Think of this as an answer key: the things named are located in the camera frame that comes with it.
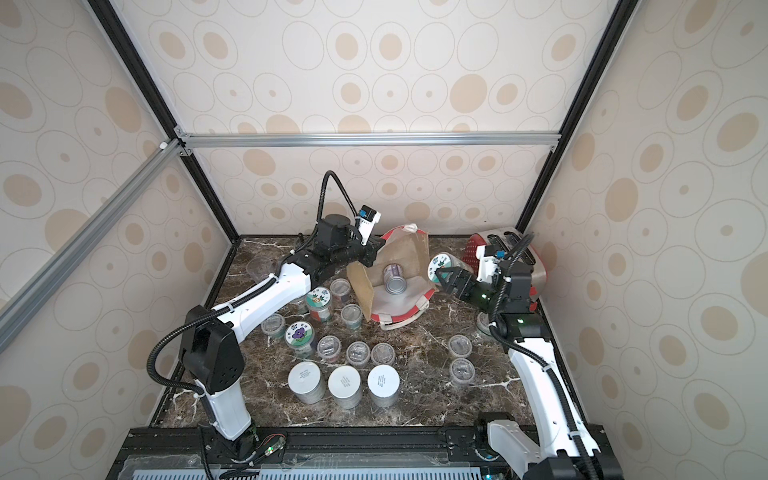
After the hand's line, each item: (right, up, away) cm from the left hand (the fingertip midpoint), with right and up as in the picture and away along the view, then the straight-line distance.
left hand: (391, 237), depth 80 cm
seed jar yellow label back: (+27, -25, +9) cm, 38 cm away
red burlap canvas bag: (+5, -1, +26) cm, 26 cm away
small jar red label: (-18, -31, +4) cm, 36 cm away
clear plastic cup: (-46, -8, +26) cm, 54 cm away
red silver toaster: (+39, -1, +14) cm, 41 cm away
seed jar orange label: (-9, -33, +3) cm, 34 cm away
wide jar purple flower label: (-26, -28, +3) cm, 38 cm away
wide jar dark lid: (-2, -37, -6) cm, 38 cm away
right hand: (+17, -10, -6) cm, 21 cm away
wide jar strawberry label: (+12, -6, -8) cm, 16 cm away
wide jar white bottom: (-12, -38, -6) cm, 40 cm away
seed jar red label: (+20, -31, +5) cm, 37 cm away
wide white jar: (-22, -38, -5) cm, 44 cm away
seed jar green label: (-12, -23, +12) cm, 29 cm away
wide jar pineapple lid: (-23, -19, +12) cm, 32 cm away
